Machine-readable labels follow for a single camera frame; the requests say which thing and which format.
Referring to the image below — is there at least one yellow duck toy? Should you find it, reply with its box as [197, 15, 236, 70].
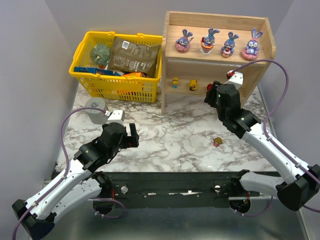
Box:
[188, 79, 198, 91]

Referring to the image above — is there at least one small yellow striped toy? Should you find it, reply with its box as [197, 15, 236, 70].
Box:
[171, 77, 179, 89]

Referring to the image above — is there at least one purple bunny with strawberry cake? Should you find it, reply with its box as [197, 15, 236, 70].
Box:
[220, 31, 239, 58]

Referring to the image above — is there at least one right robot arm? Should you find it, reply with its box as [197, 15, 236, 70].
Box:
[204, 81, 320, 211]

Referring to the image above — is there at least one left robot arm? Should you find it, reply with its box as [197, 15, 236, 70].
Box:
[12, 122, 139, 240]

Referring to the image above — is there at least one wooden two-tier shelf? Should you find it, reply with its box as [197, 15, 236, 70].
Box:
[161, 11, 276, 114]

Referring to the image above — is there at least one grey cup with print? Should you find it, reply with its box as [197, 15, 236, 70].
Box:
[85, 97, 108, 125]

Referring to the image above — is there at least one yellow plastic shopping basket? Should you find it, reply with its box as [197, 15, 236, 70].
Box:
[68, 31, 163, 103]

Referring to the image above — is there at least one olive cupcake bear toy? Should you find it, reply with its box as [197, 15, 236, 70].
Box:
[213, 137, 223, 147]

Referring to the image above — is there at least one blue box in basket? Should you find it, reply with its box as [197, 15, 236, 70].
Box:
[73, 66, 114, 76]

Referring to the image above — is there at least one brown snack bag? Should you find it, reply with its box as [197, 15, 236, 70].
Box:
[108, 37, 161, 78]

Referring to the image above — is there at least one green toy pumpkin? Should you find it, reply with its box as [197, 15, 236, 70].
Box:
[90, 43, 111, 67]

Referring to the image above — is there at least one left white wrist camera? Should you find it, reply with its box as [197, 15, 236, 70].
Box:
[104, 110, 125, 125]

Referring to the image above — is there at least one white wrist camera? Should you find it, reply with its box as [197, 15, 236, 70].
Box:
[225, 70, 244, 90]
[104, 110, 125, 125]

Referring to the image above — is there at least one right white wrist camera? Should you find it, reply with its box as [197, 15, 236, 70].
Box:
[225, 70, 244, 90]

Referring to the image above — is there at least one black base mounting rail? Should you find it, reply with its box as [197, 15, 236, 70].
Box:
[72, 171, 292, 210]

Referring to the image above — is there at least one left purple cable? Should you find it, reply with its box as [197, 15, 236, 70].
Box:
[11, 107, 126, 240]

